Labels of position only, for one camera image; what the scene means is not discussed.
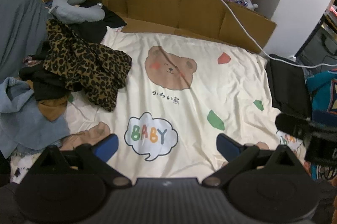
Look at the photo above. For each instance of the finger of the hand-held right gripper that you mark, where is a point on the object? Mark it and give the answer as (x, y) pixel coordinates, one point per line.
(289, 124)

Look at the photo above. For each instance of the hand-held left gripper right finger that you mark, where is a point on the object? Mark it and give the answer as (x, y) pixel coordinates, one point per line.
(226, 146)

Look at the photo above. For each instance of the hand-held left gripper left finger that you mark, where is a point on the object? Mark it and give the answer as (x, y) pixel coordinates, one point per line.
(106, 147)

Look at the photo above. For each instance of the leopard print garment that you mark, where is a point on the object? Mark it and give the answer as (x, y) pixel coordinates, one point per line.
(87, 63)

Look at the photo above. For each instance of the black folded garment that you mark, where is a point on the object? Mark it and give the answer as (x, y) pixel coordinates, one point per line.
(287, 87)

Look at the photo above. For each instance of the teal printed garment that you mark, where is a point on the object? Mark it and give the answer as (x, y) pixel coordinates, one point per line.
(323, 89)

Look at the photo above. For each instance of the cream bear print bed sheet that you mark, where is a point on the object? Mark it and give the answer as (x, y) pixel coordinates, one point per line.
(210, 87)

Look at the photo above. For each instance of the brown garment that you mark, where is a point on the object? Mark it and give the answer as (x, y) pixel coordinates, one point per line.
(51, 110)

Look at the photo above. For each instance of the grey suitcase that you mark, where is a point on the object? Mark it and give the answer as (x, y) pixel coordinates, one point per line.
(316, 45)

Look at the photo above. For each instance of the blue denim garment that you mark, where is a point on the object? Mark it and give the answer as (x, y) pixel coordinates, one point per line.
(23, 118)

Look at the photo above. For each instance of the black knit garment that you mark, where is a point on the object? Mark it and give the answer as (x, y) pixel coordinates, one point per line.
(44, 84)

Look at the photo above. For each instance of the purple white detergent bag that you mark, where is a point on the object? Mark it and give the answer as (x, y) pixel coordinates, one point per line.
(242, 1)

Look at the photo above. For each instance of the grey neck pillow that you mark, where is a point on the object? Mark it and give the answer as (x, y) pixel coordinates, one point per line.
(65, 7)

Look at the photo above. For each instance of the large flat cardboard sheet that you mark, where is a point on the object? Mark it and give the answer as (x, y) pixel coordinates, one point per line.
(163, 10)

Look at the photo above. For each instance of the grey blanket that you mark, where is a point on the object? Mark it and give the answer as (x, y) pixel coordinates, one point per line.
(18, 24)

